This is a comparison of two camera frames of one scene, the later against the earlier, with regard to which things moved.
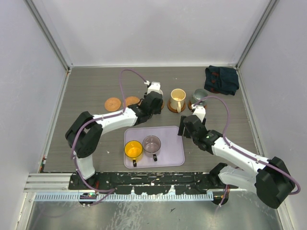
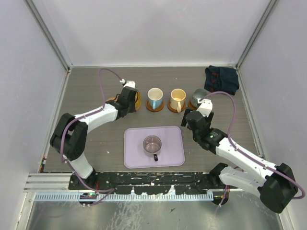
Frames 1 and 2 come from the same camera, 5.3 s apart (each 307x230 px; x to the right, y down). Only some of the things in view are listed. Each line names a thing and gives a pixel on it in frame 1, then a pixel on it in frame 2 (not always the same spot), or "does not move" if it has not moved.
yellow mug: x=133 y=149 to x=137 y=105
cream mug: x=178 y=96 does not move
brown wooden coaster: x=175 y=110 does not move
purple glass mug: x=151 y=145 does not move
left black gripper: x=158 y=109 to x=133 y=108
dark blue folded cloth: x=222 y=80 does not move
